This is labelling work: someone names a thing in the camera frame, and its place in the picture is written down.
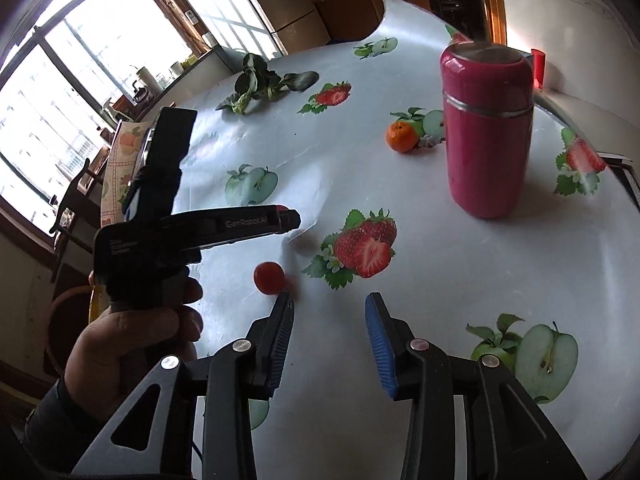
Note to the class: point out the red cup at edge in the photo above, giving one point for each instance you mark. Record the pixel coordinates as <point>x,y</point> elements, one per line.
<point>539,67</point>

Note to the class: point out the person's left hand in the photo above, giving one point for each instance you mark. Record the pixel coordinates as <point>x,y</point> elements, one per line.
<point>116,351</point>

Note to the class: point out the white thermos on sill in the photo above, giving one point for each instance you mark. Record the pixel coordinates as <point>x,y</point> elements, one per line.
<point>149,80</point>

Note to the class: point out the green leafy vegetable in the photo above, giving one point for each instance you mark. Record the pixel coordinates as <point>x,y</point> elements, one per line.
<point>256,82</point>

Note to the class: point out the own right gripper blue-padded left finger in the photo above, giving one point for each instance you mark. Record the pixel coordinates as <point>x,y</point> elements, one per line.
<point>150,436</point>

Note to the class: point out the small orange mandarin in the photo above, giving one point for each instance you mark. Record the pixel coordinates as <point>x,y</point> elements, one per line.
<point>401,137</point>

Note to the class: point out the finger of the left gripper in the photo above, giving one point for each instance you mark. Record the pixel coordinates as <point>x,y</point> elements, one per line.
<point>289,220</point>

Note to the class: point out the pink thermos bottle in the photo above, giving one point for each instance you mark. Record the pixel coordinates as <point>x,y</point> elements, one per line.
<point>488,116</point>

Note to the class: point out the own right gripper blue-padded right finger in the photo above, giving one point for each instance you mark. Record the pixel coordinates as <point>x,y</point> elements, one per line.
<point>507,436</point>

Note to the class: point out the dark wooden chair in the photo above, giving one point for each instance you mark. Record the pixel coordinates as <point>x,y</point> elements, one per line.
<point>75,205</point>

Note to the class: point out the white mug on sill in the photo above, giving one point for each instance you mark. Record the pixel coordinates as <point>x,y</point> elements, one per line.
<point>176,68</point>

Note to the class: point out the fruit-print plastic tablecloth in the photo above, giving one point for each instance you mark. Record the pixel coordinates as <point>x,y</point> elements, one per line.
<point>377,221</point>

